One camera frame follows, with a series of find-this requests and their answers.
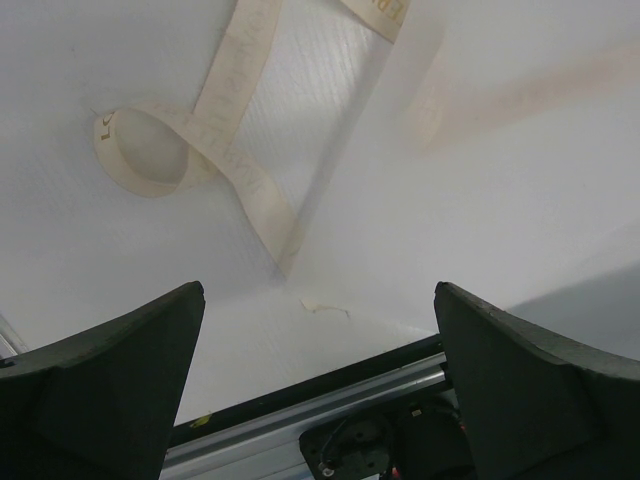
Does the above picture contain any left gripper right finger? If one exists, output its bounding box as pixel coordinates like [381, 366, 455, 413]
[434, 282, 639, 479]

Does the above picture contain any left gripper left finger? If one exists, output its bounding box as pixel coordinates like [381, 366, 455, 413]
[1, 281, 205, 479]

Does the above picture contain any white wrapping paper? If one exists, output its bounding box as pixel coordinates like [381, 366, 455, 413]
[288, 1, 639, 330]

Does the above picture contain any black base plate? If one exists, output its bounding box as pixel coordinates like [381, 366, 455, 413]
[168, 335, 476, 479]

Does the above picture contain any aluminium front rail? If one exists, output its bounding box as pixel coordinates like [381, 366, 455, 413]
[160, 353, 445, 479]

